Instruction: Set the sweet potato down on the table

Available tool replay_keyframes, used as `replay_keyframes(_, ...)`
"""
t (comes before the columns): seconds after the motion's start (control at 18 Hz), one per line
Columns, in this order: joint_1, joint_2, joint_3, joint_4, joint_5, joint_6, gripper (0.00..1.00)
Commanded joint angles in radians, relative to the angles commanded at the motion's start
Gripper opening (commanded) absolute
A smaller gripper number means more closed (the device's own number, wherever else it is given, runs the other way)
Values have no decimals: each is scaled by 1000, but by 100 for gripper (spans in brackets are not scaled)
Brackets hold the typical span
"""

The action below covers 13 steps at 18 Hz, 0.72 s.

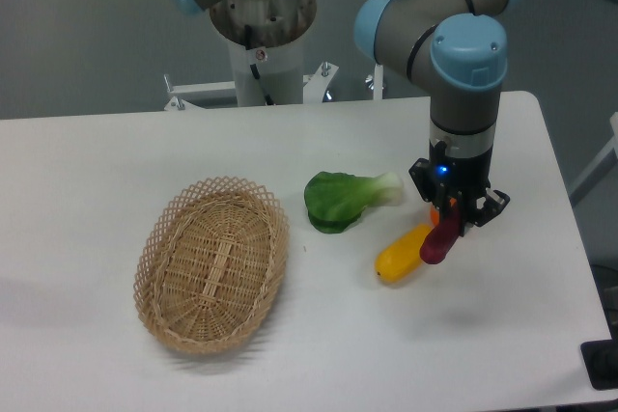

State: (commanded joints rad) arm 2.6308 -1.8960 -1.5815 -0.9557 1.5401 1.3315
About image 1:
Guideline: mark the black device at table edge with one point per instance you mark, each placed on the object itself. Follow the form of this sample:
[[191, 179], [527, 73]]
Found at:
[[600, 360]]

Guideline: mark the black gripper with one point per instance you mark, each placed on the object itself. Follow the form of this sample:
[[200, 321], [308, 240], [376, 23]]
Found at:
[[444, 180]]

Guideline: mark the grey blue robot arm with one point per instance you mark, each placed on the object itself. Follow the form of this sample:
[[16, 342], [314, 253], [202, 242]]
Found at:
[[455, 50]]

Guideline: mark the yellow toy vegetable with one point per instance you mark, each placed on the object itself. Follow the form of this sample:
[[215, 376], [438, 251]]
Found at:
[[401, 257]]

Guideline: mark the woven wicker basket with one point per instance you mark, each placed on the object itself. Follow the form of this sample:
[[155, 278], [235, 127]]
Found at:
[[212, 266]]

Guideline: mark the green bok choy toy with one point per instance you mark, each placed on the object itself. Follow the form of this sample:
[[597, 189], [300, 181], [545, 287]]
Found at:
[[335, 201]]

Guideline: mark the orange toy vegetable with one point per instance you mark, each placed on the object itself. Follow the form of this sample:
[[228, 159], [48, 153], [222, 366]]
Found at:
[[436, 215]]

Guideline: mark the white frame at right edge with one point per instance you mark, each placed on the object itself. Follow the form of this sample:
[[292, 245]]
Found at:
[[596, 169]]

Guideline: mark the white metal base frame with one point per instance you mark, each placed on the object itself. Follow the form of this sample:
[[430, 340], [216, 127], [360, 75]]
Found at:
[[316, 89]]

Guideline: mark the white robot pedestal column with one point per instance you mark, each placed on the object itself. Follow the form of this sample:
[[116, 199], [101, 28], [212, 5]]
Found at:
[[267, 75]]

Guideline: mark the purple sweet potato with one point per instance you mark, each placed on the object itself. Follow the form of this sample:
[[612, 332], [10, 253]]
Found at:
[[441, 239]]

